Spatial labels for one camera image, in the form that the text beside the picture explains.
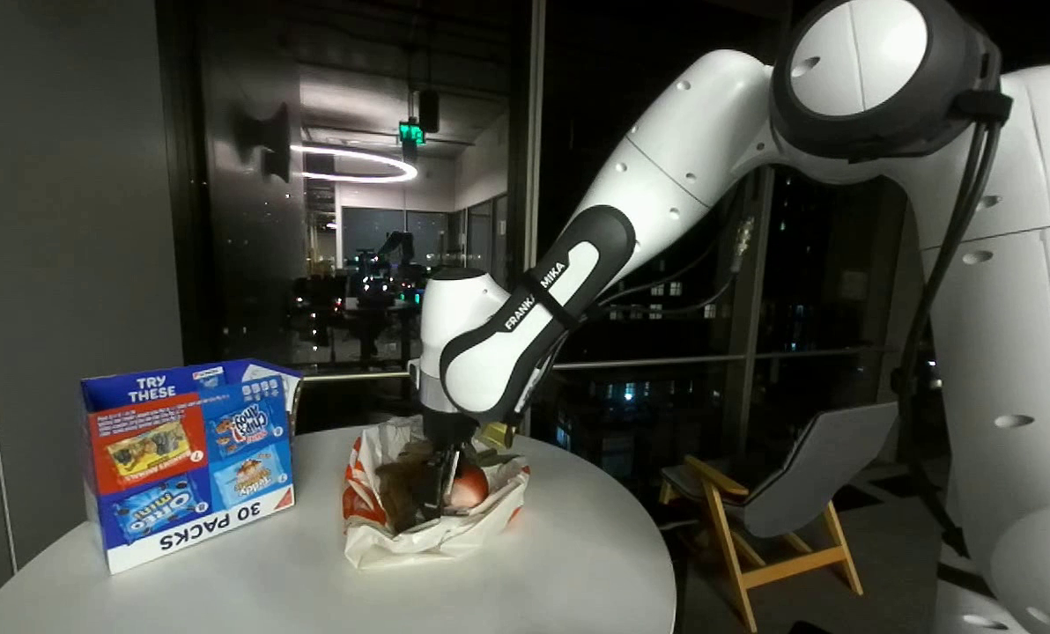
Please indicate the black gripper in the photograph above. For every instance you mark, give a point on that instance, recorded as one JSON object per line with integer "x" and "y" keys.
{"x": 451, "y": 440}

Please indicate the red plush radish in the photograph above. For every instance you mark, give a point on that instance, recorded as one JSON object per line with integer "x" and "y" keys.
{"x": 471, "y": 489}

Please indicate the brown plush moose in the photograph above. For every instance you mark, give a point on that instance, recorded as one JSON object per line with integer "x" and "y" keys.
{"x": 408, "y": 491}

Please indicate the white orange plastic bag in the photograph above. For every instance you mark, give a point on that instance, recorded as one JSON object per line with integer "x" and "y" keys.
{"x": 368, "y": 534}

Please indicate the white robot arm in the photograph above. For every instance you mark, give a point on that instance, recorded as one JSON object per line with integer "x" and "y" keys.
{"x": 904, "y": 126}

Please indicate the round white table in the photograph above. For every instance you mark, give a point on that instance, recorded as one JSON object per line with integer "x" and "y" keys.
{"x": 582, "y": 558}

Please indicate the blue snack variety box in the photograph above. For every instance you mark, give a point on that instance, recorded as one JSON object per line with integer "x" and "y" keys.
{"x": 184, "y": 457}

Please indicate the wooden folding chair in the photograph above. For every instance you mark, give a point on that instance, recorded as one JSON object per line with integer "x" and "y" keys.
{"x": 785, "y": 524}

